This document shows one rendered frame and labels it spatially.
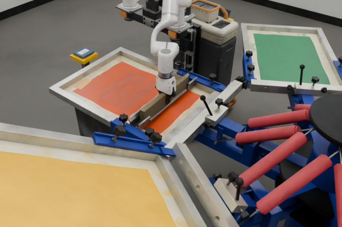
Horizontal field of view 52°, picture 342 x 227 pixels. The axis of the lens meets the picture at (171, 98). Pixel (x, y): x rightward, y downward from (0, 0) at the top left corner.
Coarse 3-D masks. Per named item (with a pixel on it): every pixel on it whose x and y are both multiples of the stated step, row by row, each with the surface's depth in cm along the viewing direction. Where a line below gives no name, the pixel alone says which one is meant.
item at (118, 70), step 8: (120, 64) 221; (128, 64) 221; (104, 72) 214; (112, 72) 214; (120, 72) 214; (136, 72) 214; (144, 72) 214; (112, 80) 207; (152, 80) 208; (152, 96) 196; (184, 96) 196; (192, 96) 196; (200, 96) 196; (176, 104) 190; (184, 104) 190; (192, 104) 190
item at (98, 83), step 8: (96, 80) 207; (104, 80) 207; (88, 88) 201; (96, 88) 201; (88, 96) 195; (96, 96) 195; (104, 104) 189; (112, 104) 189; (136, 104) 190; (144, 104) 190; (112, 112) 184; (120, 112) 184; (128, 112) 184; (168, 112) 185; (176, 112) 185; (152, 120) 180; (160, 120) 180; (168, 120) 180; (144, 128) 175; (152, 128) 175; (160, 128) 175
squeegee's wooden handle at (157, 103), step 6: (180, 78) 191; (186, 78) 192; (180, 84) 189; (186, 84) 195; (180, 90) 191; (162, 96) 178; (150, 102) 174; (156, 102) 175; (162, 102) 180; (144, 108) 170; (150, 108) 172; (156, 108) 177; (144, 114) 170; (150, 114) 174
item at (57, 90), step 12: (120, 48) 230; (108, 60) 222; (144, 60) 219; (84, 72) 208; (60, 84) 197; (60, 96) 191; (72, 96) 189; (216, 96) 190; (84, 108) 182; (96, 108) 181; (204, 108) 182; (108, 120) 174
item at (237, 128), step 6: (222, 120) 167; (228, 120) 167; (210, 126) 170; (216, 126) 167; (222, 126) 165; (228, 126) 164; (234, 126) 164; (240, 126) 164; (228, 132) 164; (234, 132) 162; (240, 132) 161
